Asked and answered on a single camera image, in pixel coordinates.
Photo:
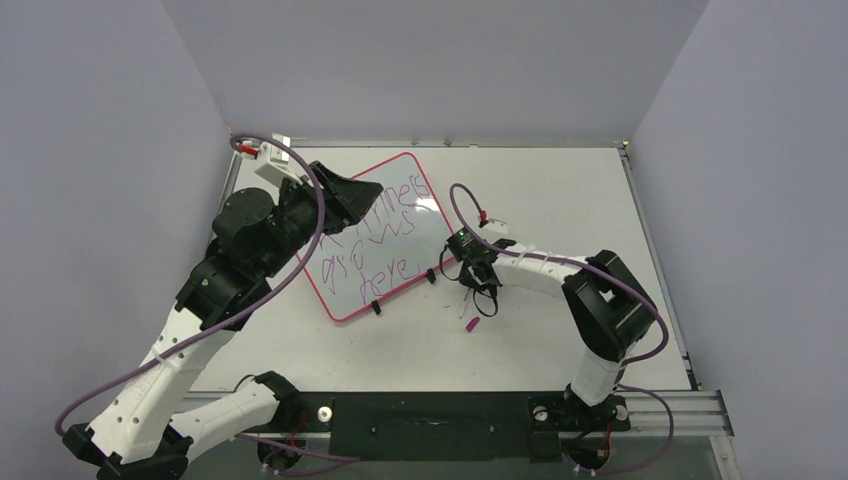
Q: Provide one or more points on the aluminium front rail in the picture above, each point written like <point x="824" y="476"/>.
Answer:
<point x="695" y="413"/>

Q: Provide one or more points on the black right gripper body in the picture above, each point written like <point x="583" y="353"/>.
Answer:
<point x="477" y="273"/>

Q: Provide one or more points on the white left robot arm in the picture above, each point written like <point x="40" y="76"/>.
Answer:
<point x="143" y="433"/>

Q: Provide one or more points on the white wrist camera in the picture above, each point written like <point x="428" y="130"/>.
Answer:
<point x="490" y="228"/>
<point x="270" y="163"/>

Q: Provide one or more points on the white marker pen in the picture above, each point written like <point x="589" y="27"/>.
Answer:
<point x="466" y="300"/>

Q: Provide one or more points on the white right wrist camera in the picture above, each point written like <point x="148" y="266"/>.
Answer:
<point x="490" y="228"/>

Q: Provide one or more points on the pink framed whiteboard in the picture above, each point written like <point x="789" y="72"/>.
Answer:
<point x="396" y="244"/>

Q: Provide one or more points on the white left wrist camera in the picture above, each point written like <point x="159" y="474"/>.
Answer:
<point x="270" y="163"/>

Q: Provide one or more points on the magenta marker cap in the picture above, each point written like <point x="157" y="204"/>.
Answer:
<point x="472" y="324"/>

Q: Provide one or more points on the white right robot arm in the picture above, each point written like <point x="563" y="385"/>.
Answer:
<point x="611" y="310"/>

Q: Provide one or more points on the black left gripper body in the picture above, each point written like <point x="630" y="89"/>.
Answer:
<point x="299" y="217"/>

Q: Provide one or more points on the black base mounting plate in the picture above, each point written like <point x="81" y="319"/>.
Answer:
<point x="448" y="426"/>

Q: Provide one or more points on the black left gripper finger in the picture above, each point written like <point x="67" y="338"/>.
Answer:
<point x="345" y="191"/>
<point x="340" y="213"/>

